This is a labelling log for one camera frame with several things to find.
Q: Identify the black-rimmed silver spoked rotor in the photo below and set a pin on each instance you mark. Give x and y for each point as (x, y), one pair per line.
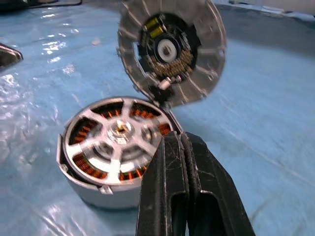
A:
(98, 123)

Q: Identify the grey motor housing copper windings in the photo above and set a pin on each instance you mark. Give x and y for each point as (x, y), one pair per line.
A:
(115, 196)

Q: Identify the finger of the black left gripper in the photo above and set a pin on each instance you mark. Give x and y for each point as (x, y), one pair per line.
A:
(8, 56)

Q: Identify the small grey tape piece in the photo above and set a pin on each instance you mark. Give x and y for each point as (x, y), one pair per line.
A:
(95, 42)

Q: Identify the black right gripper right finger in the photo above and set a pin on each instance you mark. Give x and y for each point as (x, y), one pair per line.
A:
(211, 186)

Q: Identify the blue table mat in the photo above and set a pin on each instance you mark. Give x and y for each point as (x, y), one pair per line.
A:
(258, 110)

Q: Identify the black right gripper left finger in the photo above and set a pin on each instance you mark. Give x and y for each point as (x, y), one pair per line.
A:
(165, 177)

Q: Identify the silver motor end cap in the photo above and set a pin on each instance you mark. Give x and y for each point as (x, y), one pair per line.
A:
(209, 41)

